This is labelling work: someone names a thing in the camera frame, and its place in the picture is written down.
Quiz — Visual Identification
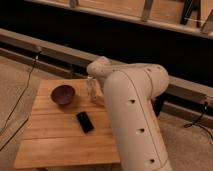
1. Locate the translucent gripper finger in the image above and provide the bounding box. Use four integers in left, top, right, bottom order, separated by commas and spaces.
86, 76, 97, 102

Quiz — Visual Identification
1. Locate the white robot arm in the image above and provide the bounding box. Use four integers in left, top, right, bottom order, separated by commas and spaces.
87, 57, 172, 171

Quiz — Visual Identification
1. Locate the purple bowl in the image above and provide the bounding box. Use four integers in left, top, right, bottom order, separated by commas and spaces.
51, 85, 75, 105

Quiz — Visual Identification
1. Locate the black phone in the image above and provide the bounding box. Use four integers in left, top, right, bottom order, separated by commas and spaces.
76, 112, 94, 133

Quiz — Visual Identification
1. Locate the wooden board table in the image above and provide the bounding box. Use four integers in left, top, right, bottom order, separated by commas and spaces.
14, 79, 119, 169

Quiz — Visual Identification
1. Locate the grey metal rail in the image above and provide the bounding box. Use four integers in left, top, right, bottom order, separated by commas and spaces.
0, 28, 213, 106

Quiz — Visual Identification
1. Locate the black cable left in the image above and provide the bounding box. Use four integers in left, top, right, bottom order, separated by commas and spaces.
0, 49, 42, 152

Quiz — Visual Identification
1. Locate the black cable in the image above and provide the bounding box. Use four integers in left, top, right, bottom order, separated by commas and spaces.
183, 101, 213, 141
0, 49, 42, 152

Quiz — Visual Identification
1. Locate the black cable right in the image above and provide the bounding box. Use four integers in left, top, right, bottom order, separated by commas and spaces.
183, 101, 213, 141

